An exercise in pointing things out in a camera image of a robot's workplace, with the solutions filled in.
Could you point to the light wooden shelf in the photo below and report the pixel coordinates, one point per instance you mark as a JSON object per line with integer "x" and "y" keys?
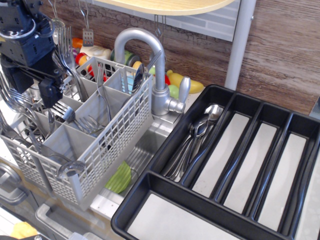
{"x": 170, "y": 7}

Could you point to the silver fork in middle slot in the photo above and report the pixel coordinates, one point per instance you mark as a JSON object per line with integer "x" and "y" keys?
{"x": 101, "y": 90}

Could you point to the hanging slotted metal spoon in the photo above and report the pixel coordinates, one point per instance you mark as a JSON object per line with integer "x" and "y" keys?
{"x": 57, "y": 22}

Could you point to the tall silver fork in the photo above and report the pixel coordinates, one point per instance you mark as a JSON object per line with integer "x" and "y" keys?
{"x": 65, "y": 50}

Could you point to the black cutlery tray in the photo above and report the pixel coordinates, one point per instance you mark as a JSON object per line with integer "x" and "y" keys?
{"x": 256, "y": 178}

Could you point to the silver fork at left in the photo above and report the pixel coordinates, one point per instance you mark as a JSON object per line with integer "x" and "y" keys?
{"x": 19, "y": 106}

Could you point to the silver kitchen faucet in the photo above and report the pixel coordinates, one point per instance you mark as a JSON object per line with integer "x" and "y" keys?
{"x": 161, "y": 101}

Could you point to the silver spoon on basket edge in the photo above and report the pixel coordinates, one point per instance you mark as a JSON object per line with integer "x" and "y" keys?
{"x": 67, "y": 167}

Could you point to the grey plastic cutlery basket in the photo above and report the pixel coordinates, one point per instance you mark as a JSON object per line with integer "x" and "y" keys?
{"x": 102, "y": 152}

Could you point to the silver fork lying in basket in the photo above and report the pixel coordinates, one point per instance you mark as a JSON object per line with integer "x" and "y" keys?
{"x": 86, "y": 124}

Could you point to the dark silver spoon in tray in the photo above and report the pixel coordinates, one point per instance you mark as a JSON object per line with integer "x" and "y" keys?
{"x": 180, "y": 160}

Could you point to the red yellow toy bottle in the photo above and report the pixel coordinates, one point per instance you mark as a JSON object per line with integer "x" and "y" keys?
{"x": 81, "y": 58}

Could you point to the white metal shelf post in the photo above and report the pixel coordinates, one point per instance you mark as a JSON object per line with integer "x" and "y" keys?
{"x": 240, "y": 38}

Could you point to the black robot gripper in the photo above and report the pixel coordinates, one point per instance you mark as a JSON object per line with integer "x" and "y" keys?
{"x": 26, "y": 46}

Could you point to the yellow cloth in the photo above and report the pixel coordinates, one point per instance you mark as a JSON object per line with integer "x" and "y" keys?
{"x": 23, "y": 230}

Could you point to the small hanging metal spatula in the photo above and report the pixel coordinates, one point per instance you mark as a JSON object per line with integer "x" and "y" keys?
{"x": 87, "y": 32}

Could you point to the stainless steel sink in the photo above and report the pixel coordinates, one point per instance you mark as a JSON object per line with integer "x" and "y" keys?
{"x": 142, "y": 153}

